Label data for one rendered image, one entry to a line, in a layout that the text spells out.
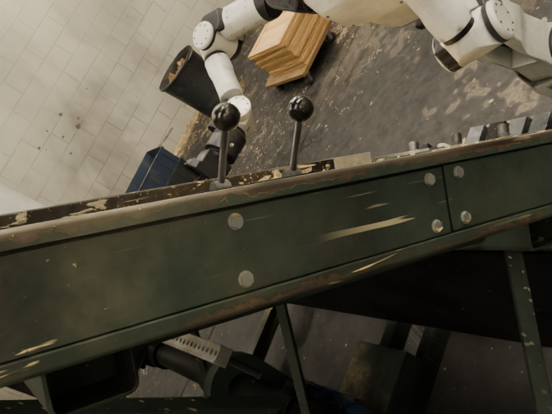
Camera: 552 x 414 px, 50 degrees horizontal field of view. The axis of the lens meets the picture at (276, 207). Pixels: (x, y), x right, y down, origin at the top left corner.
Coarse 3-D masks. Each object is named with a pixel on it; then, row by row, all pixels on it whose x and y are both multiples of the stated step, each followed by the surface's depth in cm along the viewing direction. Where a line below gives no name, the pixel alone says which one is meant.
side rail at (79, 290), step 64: (256, 192) 53; (320, 192) 57; (384, 192) 61; (448, 192) 66; (512, 192) 72; (0, 256) 42; (64, 256) 44; (128, 256) 47; (192, 256) 50; (256, 256) 53; (320, 256) 57; (384, 256) 60; (0, 320) 42; (64, 320) 44; (128, 320) 47; (192, 320) 49; (0, 384) 41
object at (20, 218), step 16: (320, 160) 148; (336, 160) 150; (352, 160) 153; (368, 160) 156; (240, 176) 136; (256, 176) 138; (272, 176) 140; (144, 192) 124; (160, 192) 126; (176, 192) 127; (192, 192) 129; (48, 208) 114; (64, 208) 115; (80, 208) 117; (96, 208) 118; (112, 208) 120; (0, 224) 109; (16, 224) 110
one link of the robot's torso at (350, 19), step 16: (304, 0) 139; (320, 0) 134; (336, 0) 131; (352, 0) 129; (368, 0) 129; (384, 0) 128; (400, 0) 128; (336, 16) 138; (352, 16) 138; (368, 16) 137; (384, 16) 139; (400, 16) 138; (416, 16) 138
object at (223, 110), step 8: (224, 104) 75; (232, 104) 76; (216, 112) 75; (224, 112) 75; (232, 112) 75; (216, 120) 75; (224, 120) 75; (232, 120) 75; (240, 120) 77; (224, 128) 76; (232, 128) 76; (224, 136) 77; (224, 144) 78; (224, 152) 79; (224, 160) 79; (224, 168) 80; (224, 176) 80; (216, 184) 80; (224, 184) 81
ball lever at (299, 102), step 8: (296, 96) 82; (304, 96) 82; (288, 104) 82; (296, 104) 81; (304, 104) 81; (312, 104) 82; (288, 112) 82; (296, 112) 81; (304, 112) 81; (312, 112) 82; (296, 120) 82; (304, 120) 82; (296, 128) 84; (296, 136) 84; (296, 144) 85; (296, 152) 86; (296, 160) 86; (288, 168) 87; (296, 168) 87; (288, 176) 86
